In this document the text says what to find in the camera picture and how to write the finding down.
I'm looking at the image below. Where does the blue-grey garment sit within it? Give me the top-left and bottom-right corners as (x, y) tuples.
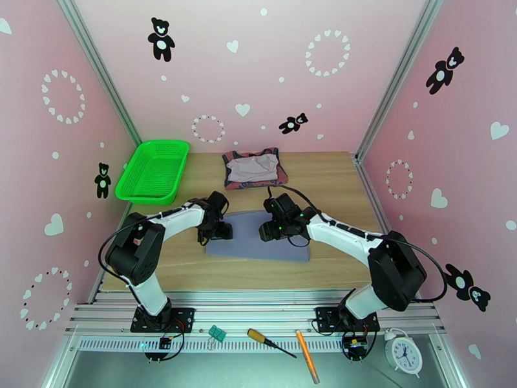
(205, 211), (314, 264)

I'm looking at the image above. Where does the red tank top grey trim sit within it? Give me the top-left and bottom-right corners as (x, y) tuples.
(222, 147), (290, 191)

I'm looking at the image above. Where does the light lilac shirt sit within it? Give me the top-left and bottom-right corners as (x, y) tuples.
(225, 153), (280, 184)

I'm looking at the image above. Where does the green plastic mesh basket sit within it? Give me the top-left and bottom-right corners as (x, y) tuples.
(114, 140), (191, 206)

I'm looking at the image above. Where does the teal binder clip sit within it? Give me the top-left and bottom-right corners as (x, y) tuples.
(207, 325), (227, 351)

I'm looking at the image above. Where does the orange pen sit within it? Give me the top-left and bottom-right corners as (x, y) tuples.
(295, 329), (321, 385)

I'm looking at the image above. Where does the yellow black power connector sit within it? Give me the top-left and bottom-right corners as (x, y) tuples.
(343, 336), (369, 360)

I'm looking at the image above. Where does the white alarm clock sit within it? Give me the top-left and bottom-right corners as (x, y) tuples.
(383, 328), (424, 379)

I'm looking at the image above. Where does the right black wrist camera box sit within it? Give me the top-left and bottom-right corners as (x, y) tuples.
(264, 193), (298, 216)

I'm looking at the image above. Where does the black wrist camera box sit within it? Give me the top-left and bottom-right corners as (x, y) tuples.
(264, 193), (298, 216)
(207, 191), (230, 216)

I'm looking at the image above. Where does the left black wrist camera box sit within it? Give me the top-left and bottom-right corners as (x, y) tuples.
(207, 191), (230, 216)

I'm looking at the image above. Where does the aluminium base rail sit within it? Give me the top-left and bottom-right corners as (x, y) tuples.
(63, 290), (447, 353)

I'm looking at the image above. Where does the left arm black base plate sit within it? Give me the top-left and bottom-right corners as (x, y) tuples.
(130, 308), (196, 333)

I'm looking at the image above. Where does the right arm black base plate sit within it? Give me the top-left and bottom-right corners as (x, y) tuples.
(315, 307), (381, 333)

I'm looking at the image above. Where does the yellow handled screwdriver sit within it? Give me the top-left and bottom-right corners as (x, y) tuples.
(247, 328), (299, 360)

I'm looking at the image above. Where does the left base power cable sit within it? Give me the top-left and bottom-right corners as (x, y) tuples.
(144, 318), (187, 364)

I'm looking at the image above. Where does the base power cable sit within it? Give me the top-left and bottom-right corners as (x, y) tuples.
(341, 314), (383, 363)
(144, 318), (187, 364)

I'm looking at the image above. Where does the right base power cable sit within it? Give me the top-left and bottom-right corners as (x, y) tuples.
(341, 314), (383, 363)

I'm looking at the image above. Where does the aluminium frame post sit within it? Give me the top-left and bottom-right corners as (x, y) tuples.
(355, 0), (445, 162)
(54, 0), (145, 147)

